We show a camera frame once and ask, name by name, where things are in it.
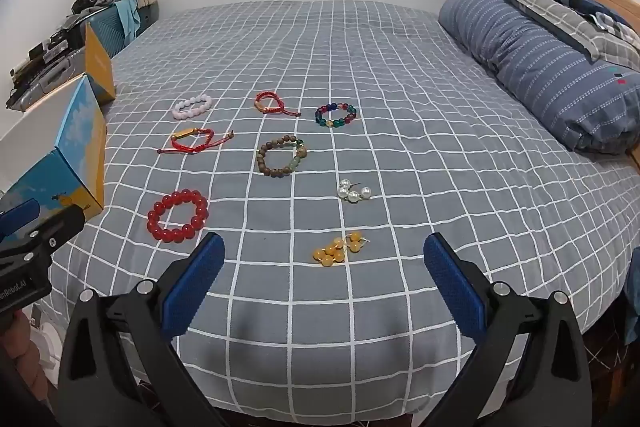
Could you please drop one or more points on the stack of dark boxes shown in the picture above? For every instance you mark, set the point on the stack of dark boxes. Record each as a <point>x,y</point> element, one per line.
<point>50,44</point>

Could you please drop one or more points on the blue cloth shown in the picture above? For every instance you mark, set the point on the blue cloth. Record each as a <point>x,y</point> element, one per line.
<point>632,287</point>

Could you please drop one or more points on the yellow bead jewelry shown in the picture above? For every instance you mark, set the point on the yellow bead jewelry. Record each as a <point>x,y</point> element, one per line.
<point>330,253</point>

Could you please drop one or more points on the person's left hand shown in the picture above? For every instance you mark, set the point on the person's left hand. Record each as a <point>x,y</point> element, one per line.
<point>20,352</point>

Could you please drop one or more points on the teal cloth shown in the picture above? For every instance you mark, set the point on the teal cloth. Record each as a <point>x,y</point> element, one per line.
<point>127,17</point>

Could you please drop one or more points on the white plastic object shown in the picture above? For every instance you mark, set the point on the white plastic object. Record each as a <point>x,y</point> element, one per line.
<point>49,347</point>

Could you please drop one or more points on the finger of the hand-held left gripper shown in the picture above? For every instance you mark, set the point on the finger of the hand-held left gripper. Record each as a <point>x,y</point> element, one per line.
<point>20,213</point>
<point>55,229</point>

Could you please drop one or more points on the grey checked bed sheet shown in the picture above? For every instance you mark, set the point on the grey checked bed sheet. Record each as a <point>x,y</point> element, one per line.
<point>380,57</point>

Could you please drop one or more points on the blue striped rolled duvet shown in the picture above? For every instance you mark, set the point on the blue striped rolled duvet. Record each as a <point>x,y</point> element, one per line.
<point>540,62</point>

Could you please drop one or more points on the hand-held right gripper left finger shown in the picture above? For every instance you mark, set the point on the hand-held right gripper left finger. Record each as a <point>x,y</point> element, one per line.
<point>200,282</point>

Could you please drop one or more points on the teal suitcase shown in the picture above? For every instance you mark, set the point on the teal suitcase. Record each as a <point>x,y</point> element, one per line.
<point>107,29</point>

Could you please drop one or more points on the white pearl jewelry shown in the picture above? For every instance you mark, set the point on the white pearl jewelry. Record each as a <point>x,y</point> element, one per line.
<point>354,196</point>

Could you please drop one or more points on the blue white cardboard box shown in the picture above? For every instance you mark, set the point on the blue white cardboard box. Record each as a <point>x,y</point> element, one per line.
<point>75,147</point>

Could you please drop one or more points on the grey suitcase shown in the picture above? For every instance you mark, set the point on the grey suitcase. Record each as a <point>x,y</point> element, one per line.
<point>55,77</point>

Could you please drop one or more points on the grey plaid pillow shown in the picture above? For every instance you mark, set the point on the grey plaid pillow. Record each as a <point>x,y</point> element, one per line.
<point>550,9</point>

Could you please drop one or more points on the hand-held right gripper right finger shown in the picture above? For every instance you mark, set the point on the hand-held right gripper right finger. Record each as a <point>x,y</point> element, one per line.
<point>455,287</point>

